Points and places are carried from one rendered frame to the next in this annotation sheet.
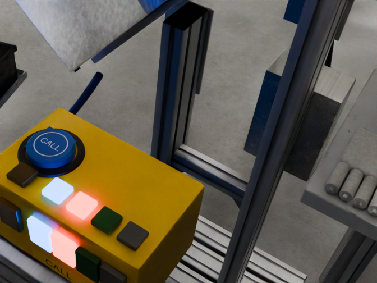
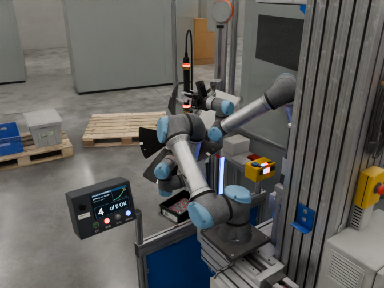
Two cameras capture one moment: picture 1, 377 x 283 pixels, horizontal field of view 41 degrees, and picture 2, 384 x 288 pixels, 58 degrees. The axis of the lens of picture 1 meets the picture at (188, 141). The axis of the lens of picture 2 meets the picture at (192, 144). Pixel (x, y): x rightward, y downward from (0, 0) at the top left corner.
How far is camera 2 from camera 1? 2.01 m
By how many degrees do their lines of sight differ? 51
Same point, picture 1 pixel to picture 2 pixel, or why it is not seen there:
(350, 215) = not seen: hidden behind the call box
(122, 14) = (203, 163)
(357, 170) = (242, 160)
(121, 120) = (109, 252)
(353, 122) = (227, 158)
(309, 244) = not seen: hidden behind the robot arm
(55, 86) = (69, 268)
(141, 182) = (262, 160)
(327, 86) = not seen: hidden behind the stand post
